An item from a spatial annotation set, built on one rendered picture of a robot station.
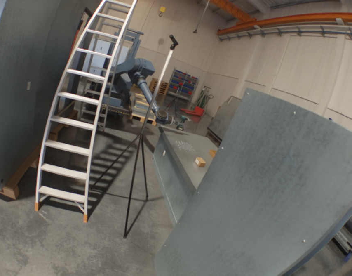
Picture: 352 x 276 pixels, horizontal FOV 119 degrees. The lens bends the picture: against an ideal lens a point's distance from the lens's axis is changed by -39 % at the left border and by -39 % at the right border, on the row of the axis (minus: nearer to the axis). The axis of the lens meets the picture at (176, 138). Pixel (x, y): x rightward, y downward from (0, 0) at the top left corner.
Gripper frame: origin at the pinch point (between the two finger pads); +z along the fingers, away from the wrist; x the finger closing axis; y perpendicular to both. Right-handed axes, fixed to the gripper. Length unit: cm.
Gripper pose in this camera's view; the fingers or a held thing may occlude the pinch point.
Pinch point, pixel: (181, 123)
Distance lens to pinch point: 265.5
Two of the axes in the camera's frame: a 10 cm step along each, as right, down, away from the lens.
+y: -3.6, 8.7, 3.3
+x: 2.3, 4.2, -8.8
